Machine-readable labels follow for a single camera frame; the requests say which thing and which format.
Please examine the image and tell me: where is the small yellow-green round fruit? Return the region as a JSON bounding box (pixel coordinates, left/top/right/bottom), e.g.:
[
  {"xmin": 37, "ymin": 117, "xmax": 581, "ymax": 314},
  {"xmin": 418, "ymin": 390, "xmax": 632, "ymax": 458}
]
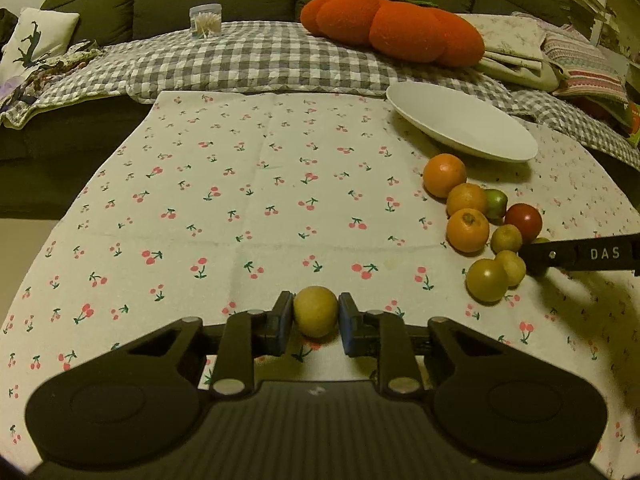
[{"xmin": 293, "ymin": 286, "xmax": 338, "ymax": 339}]

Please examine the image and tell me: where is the red tomato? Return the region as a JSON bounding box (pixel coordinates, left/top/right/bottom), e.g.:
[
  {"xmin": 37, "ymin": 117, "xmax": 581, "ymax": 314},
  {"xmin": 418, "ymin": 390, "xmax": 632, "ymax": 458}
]
[{"xmin": 504, "ymin": 203, "xmax": 542, "ymax": 244}]

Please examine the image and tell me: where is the pale yellow small fruit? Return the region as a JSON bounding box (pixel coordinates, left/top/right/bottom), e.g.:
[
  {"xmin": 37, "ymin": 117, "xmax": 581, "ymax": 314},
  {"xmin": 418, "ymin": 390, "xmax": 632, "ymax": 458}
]
[{"xmin": 495, "ymin": 250, "xmax": 526, "ymax": 288}]

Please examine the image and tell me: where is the large yellow-green tomato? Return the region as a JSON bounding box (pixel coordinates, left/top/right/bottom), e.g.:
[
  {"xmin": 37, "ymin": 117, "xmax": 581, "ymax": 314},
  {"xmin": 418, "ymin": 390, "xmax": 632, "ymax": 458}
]
[{"xmin": 465, "ymin": 259, "xmax": 509, "ymax": 304}]

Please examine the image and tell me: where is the green-red small tomato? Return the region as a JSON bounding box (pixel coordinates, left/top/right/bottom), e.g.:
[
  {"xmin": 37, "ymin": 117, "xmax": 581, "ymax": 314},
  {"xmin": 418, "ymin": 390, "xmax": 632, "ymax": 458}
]
[{"xmin": 485, "ymin": 188, "xmax": 508, "ymax": 221}]

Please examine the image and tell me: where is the orange tangerine with stem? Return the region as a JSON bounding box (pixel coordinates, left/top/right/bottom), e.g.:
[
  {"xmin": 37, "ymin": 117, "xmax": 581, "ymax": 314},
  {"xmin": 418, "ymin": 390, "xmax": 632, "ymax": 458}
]
[{"xmin": 446, "ymin": 208, "xmax": 489, "ymax": 254}]

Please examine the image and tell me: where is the small orange tangerine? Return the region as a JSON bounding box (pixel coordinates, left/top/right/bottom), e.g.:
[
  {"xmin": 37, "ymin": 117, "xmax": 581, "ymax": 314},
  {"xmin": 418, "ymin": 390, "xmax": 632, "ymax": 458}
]
[{"xmin": 446, "ymin": 183, "xmax": 488, "ymax": 217}]

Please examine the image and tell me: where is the cherry print tablecloth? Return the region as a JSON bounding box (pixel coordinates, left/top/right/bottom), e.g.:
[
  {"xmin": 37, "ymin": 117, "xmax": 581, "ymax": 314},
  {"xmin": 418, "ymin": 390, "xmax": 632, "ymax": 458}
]
[{"xmin": 1, "ymin": 92, "xmax": 639, "ymax": 479}]

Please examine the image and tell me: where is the striped patterned pillow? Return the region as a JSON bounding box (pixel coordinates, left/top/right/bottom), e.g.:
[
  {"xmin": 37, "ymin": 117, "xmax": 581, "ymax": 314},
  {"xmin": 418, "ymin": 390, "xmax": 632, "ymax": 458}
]
[{"xmin": 541, "ymin": 29, "xmax": 628, "ymax": 104}]

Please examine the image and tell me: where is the white ribbed plate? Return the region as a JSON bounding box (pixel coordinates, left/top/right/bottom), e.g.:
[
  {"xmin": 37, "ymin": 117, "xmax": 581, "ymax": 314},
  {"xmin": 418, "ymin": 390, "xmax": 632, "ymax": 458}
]
[{"xmin": 386, "ymin": 81, "xmax": 538, "ymax": 162}]

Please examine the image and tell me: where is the folded floral beige cloth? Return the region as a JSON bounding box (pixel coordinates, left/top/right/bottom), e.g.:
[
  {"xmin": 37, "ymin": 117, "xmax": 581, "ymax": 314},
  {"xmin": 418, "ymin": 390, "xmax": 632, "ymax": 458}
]
[{"xmin": 460, "ymin": 14, "xmax": 561, "ymax": 92}]

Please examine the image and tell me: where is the dark green sofa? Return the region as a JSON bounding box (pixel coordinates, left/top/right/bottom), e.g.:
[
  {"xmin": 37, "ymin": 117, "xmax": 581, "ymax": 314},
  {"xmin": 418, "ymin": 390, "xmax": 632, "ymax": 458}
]
[{"xmin": 1, "ymin": 0, "xmax": 568, "ymax": 219}]

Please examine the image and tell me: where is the grey checkered blanket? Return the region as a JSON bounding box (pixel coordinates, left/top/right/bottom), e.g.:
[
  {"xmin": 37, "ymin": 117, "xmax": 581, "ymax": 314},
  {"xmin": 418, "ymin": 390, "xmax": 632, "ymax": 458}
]
[{"xmin": 1, "ymin": 21, "xmax": 639, "ymax": 168}]

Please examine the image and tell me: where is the orange pumpkin plush cushion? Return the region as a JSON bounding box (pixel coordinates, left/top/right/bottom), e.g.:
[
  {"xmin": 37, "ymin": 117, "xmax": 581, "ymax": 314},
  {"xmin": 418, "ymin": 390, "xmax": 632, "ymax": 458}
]
[{"xmin": 299, "ymin": 0, "xmax": 485, "ymax": 68}]

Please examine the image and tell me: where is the clear cotton swab box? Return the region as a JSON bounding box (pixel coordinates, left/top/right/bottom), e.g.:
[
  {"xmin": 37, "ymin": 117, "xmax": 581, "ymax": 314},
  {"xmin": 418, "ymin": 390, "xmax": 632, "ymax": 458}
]
[{"xmin": 189, "ymin": 3, "xmax": 222, "ymax": 39}]

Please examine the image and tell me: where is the floral purple cloth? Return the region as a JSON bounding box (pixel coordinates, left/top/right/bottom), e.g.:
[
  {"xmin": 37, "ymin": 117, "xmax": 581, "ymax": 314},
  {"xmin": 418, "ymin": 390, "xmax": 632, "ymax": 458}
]
[{"xmin": 1, "ymin": 40, "xmax": 105, "ymax": 113}]

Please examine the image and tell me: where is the white embroidered small pillow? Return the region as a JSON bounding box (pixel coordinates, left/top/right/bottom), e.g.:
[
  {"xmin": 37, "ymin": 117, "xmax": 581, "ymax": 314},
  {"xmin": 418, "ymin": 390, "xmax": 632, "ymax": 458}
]
[{"xmin": 1, "ymin": 8, "xmax": 80, "ymax": 84}]

